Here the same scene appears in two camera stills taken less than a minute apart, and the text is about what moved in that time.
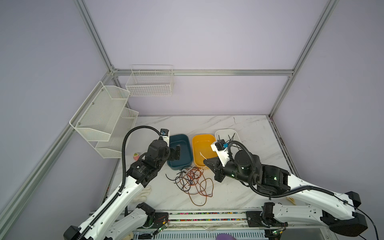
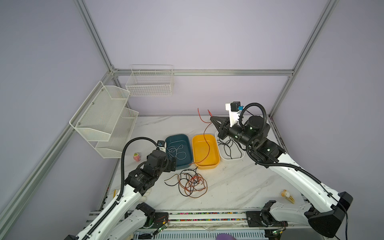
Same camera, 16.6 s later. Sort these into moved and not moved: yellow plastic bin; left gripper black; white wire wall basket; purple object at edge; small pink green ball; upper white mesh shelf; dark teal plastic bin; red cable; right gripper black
Moved: red cable; right gripper black; left gripper black
Not moved: yellow plastic bin; upper white mesh shelf; purple object at edge; small pink green ball; dark teal plastic bin; white wire wall basket
